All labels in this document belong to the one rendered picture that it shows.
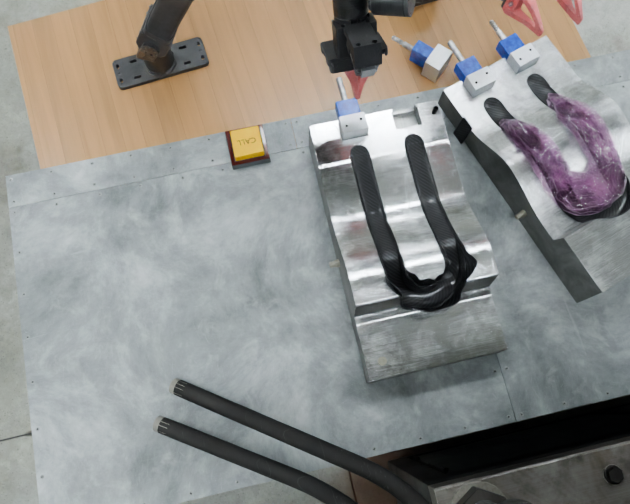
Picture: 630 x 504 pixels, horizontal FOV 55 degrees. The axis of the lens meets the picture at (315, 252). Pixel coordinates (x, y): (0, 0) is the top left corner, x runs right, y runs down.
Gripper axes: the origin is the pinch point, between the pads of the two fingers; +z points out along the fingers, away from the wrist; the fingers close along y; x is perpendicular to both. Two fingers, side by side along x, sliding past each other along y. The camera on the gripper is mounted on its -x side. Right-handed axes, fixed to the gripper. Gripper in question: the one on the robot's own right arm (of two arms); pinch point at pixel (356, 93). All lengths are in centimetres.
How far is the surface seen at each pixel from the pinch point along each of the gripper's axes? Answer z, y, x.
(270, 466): 41, -29, -44
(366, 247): 21.0, -3.7, -17.2
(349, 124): 8.5, -1.1, 3.5
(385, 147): 13.4, 5.0, 0.6
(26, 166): 61, -98, 95
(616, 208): 26, 46, -16
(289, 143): 16.6, -12.3, 12.9
